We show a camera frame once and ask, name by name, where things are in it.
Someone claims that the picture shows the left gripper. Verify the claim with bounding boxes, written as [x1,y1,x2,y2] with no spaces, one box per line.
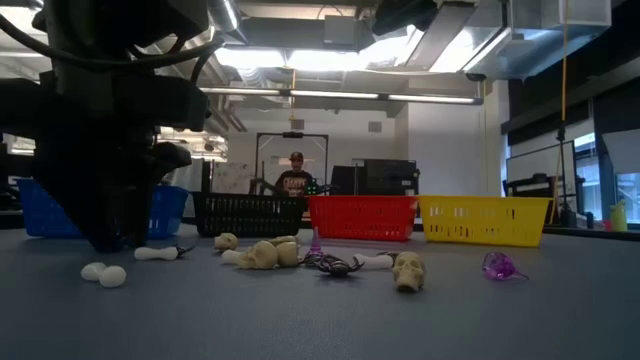
[0,72,211,251]

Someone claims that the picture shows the blue plastic basket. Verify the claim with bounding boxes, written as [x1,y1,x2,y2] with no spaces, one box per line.
[16,177,190,240]

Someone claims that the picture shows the purple plastic witch hat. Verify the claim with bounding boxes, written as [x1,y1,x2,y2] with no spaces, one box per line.
[304,227,326,260]

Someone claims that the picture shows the purple plastic spider ring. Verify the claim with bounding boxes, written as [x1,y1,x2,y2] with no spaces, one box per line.
[481,251,530,282]

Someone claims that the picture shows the grey cover sheet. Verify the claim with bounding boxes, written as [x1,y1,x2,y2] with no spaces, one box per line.
[172,159,205,191]

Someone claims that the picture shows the white board with drawings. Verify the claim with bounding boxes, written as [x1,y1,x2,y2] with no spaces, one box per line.
[211,160,257,195]

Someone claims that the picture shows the black plastic basket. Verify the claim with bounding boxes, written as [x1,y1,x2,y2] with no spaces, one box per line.
[192,192,307,239]

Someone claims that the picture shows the person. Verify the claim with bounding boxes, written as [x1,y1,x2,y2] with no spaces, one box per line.
[273,151,316,198]

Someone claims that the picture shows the long ceiling light fixture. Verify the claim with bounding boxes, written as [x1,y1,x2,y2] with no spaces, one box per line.
[199,85,485,106]

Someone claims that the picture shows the red plastic basket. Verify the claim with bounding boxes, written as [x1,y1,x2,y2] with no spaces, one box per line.
[307,195,419,243]

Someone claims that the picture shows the black computer equipment stack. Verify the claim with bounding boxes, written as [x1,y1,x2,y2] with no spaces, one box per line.
[328,158,421,198]

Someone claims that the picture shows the grey ceiling unit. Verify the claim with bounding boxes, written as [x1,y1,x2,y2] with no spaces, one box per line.
[323,13,377,52]

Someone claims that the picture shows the yellow plastic basket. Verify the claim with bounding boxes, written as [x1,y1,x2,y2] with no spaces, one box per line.
[417,195,552,249]

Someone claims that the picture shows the black equipment desk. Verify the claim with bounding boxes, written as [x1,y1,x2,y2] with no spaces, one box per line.
[503,172,557,199]

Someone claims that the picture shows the black tripod stand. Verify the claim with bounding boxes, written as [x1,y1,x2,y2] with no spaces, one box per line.
[555,122,580,229]

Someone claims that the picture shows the green bottle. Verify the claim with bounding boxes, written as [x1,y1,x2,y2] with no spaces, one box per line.
[609,198,629,233]

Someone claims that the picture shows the black metal frame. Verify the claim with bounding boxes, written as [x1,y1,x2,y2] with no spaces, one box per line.
[254,131,330,197]

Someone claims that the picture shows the silver round air duct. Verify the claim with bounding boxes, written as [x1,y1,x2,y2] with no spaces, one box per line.
[207,0,249,46]

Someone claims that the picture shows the yellow hanging cord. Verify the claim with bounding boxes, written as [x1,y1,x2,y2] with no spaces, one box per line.
[560,0,570,124]

